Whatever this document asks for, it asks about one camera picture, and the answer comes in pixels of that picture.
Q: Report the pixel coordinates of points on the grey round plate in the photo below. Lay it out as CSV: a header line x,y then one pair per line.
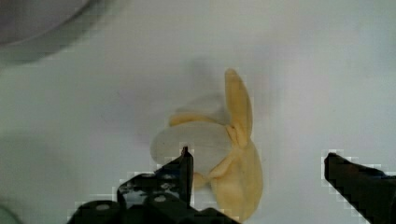
x,y
21,20

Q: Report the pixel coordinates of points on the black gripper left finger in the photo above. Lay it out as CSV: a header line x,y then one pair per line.
x,y
162,197

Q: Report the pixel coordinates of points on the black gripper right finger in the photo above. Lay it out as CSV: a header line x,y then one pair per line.
x,y
370,191

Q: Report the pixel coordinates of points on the yellow plush peeled banana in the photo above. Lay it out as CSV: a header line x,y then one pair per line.
x,y
224,155

